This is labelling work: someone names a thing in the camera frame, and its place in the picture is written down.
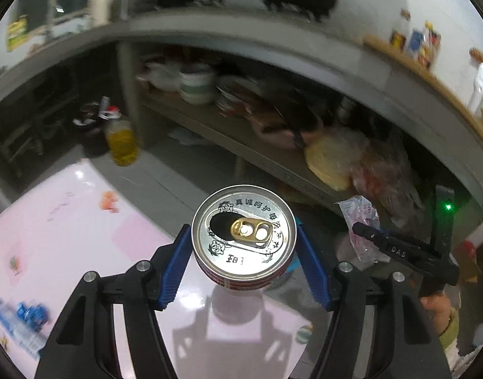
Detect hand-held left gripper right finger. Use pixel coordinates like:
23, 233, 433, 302
296, 224, 451, 379

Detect blue seasoning packet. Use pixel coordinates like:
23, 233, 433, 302
407, 27, 424, 54

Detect clear printed plastic wrapper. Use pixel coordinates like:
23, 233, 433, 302
335, 195, 390, 263

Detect white jug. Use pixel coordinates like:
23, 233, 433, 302
88, 0, 112, 28

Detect person's right forearm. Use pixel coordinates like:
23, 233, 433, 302
439, 316, 475, 372

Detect person's right hand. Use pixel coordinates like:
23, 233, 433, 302
421, 293, 458, 335

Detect red yellow seasoning packet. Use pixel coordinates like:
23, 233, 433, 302
418, 21, 441, 69

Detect yellow green dish soap bottle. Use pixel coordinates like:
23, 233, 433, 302
5, 15, 29, 52

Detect white bottle brown cap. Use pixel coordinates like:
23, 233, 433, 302
467, 47, 483, 117

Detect orange seasoning packet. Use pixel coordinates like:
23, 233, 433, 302
389, 28, 407, 50

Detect red drink can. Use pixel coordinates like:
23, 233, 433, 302
191, 183, 298, 292

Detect metal faucet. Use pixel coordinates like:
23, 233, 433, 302
46, 0, 66, 44

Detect yellow plastic bag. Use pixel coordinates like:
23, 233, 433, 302
305, 134, 356, 191

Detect white plastic bag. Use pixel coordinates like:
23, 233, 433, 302
137, 63, 181, 93

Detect clear bottle blue label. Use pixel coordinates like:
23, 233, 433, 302
0, 298, 51, 358

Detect white crumpled paper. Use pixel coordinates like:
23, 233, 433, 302
168, 128, 216, 147

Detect grey concrete counter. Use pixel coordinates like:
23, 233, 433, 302
0, 6, 483, 245

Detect white green-banded bowl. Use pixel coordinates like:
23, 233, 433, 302
178, 67, 216, 89

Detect stack of plates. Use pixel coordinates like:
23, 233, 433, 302
216, 75, 266, 117

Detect dark ceramic jar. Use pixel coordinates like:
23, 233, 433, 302
73, 102, 104, 127

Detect pink basin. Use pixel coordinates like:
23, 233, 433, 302
251, 114, 325, 148

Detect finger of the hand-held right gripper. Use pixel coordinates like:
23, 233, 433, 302
352, 221, 435, 276

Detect plastic bags of food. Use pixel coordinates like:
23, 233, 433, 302
350, 142, 414, 206

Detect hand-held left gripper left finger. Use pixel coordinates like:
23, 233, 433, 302
34, 223, 193, 379

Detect yellow cooking oil bottle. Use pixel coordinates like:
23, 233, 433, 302
103, 106, 140, 166

